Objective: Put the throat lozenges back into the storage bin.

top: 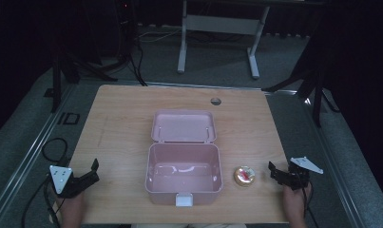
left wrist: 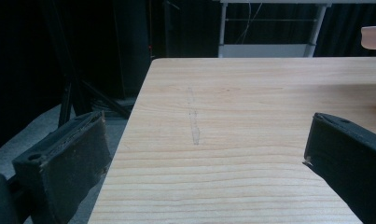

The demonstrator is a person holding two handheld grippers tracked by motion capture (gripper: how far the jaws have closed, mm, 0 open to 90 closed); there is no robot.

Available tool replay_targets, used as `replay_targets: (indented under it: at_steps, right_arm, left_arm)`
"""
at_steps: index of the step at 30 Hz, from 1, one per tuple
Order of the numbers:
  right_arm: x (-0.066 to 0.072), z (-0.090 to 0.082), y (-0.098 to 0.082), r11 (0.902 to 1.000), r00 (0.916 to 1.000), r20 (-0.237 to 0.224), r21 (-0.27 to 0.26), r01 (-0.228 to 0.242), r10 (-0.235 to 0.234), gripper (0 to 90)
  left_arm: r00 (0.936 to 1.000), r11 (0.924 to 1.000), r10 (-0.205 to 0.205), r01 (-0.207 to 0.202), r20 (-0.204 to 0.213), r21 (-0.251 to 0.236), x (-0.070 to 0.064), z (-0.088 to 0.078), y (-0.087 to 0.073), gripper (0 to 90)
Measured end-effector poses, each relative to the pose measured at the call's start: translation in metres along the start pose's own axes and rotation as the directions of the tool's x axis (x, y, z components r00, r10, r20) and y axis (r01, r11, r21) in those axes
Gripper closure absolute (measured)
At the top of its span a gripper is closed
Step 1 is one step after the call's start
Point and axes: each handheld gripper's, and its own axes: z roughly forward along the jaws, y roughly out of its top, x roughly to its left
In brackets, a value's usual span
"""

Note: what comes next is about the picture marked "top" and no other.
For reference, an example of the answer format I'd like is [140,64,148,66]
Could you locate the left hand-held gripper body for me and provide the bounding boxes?
[48,164,92,200]

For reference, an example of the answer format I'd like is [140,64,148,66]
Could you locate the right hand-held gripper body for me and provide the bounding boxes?
[287,156,324,191]

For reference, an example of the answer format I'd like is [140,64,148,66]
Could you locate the pink plastic storage box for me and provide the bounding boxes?
[144,109,224,208]

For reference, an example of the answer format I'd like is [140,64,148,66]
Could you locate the person's left hand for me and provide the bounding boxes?
[55,189,86,219]

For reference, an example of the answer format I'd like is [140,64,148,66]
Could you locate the person's right hand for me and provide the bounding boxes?
[281,181,313,219]

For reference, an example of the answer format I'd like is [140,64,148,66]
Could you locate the wooden table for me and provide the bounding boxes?
[48,84,290,225]

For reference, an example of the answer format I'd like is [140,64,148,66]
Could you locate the black tripod stand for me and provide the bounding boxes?
[43,34,119,114]
[262,34,341,128]

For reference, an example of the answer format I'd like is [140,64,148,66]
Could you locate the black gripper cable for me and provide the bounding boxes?
[301,180,320,228]
[21,137,69,228]

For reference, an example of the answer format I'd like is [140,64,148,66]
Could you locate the black floor cables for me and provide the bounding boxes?
[116,18,149,87]

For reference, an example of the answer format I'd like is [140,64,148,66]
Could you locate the white floor cable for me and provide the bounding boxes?
[138,28,182,44]

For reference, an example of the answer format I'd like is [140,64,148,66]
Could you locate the white metal desk frame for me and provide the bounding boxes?
[177,0,271,80]

